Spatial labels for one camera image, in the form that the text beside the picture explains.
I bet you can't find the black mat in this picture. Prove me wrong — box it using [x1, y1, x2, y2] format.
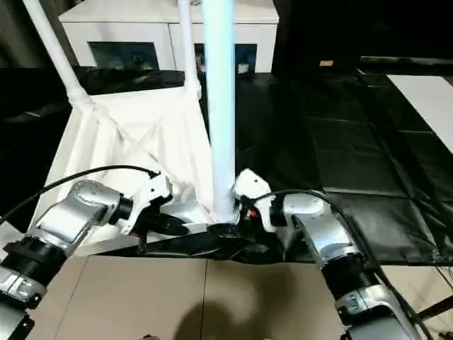
[0, 67, 453, 265]

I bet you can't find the grey curtain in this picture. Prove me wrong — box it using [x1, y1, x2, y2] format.
[0, 0, 82, 70]

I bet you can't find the white plastic table top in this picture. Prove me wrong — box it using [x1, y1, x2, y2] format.
[26, 84, 245, 258]

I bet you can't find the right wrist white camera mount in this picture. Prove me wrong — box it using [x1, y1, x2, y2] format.
[231, 169, 279, 234]

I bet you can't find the white flat board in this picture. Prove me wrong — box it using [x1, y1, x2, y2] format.
[385, 74, 453, 146]

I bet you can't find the white cabinet with glass doors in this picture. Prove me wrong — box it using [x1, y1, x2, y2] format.
[58, 0, 280, 75]

